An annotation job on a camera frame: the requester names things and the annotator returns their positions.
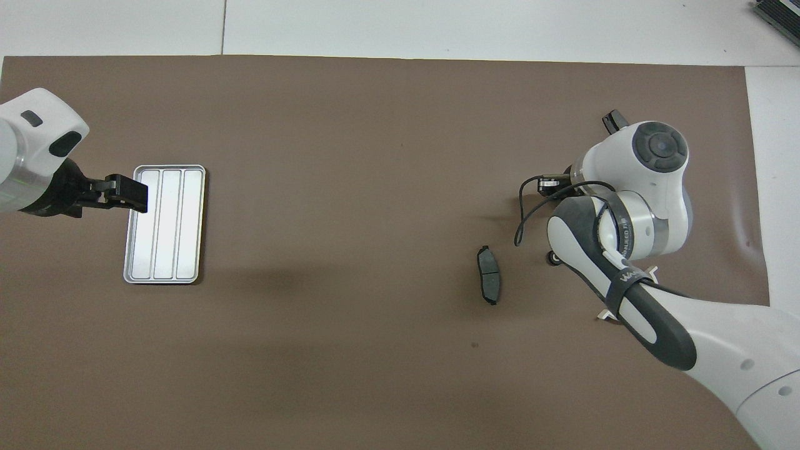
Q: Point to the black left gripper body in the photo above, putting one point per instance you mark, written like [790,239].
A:
[65,194]

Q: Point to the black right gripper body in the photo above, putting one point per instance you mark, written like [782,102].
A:
[553,184]

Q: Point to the large black bearing gear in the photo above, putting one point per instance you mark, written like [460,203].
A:
[553,257]

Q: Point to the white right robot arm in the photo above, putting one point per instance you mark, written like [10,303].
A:
[719,337]

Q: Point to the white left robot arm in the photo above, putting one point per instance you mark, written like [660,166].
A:
[31,144]

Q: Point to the silver metal tray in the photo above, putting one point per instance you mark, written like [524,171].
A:
[172,250]

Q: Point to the stacked dark brake pads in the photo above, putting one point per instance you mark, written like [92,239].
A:
[614,120]

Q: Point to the single dark brake pad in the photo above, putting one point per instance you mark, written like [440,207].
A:
[489,275]

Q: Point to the brown table mat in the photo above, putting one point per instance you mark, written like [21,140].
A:
[344,350]

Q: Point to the grey ribbed device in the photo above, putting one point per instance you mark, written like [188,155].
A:
[778,12]

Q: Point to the white curved plastic bracket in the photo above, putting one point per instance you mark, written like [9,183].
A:
[606,315]

